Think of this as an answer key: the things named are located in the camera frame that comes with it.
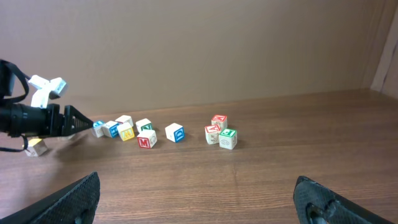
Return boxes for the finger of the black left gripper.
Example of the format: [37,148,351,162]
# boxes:
[63,105,93,136]

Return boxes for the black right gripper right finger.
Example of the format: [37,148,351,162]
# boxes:
[293,176,392,224]

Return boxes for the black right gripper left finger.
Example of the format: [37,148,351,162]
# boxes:
[1,172,100,224]

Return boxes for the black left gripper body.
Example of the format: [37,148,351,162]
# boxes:
[1,60,63,138]

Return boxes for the blue N wooden block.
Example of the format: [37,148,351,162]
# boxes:
[91,120,104,138]

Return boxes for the yellow top wooden block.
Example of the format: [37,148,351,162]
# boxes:
[25,138,48,157]

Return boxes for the blue framed wooden block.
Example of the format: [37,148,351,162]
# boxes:
[101,121,119,138]

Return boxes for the blue D wooden block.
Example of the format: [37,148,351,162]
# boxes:
[165,123,185,142]

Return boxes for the red sided wooden block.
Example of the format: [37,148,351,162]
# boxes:
[115,115,134,126]

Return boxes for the yellow letter wooden block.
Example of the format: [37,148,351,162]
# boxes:
[117,123,135,141]

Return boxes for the green letter wooden block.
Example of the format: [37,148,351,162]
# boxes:
[136,118,153,133]

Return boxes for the red M wooden block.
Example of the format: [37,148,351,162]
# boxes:
[137,129,157,149]

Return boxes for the green F wooden block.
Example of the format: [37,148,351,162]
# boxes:
[219,128,238,150]

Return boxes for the red W wooden block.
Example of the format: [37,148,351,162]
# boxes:
[211,114,228,130]

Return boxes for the red A wooden block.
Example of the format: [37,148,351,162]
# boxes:
[205,124,221,144]

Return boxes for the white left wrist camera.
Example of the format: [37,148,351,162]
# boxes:
[28,75,69,109]

